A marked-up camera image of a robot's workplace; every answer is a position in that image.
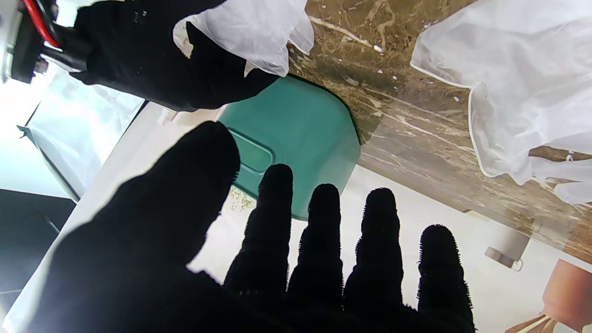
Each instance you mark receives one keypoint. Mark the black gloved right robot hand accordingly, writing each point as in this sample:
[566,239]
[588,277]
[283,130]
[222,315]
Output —
[134,55]

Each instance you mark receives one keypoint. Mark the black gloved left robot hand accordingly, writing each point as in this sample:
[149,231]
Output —
[138,259]

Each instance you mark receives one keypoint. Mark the translucent white disposable glove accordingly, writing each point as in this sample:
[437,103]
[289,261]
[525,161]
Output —
[259,32]
[569,185]
[522,69]

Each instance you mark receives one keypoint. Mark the green plastic basket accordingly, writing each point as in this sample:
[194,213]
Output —
[300,129]

